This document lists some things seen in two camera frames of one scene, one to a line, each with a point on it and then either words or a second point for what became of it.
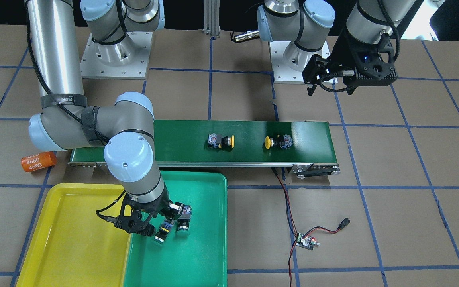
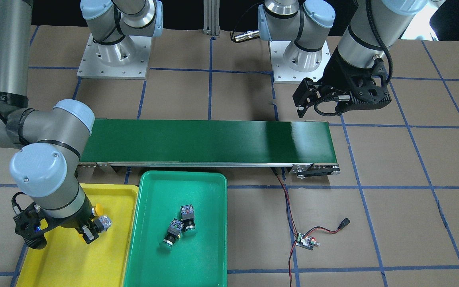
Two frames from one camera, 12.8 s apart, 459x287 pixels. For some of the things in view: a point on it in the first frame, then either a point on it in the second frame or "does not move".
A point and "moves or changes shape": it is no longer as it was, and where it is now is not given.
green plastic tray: x=199 y=259 does not move
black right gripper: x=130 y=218 to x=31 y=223
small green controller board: x=306 y=242 does not move
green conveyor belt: x=305 y=147 does not move
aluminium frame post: x=211 y=17 does not move
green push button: x=163 y=230 to x=173 y=234
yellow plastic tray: x=71 y=245 does not move
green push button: x=183 y=223 moves or changes shape
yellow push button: x=216 y=140 to x=102 y=223
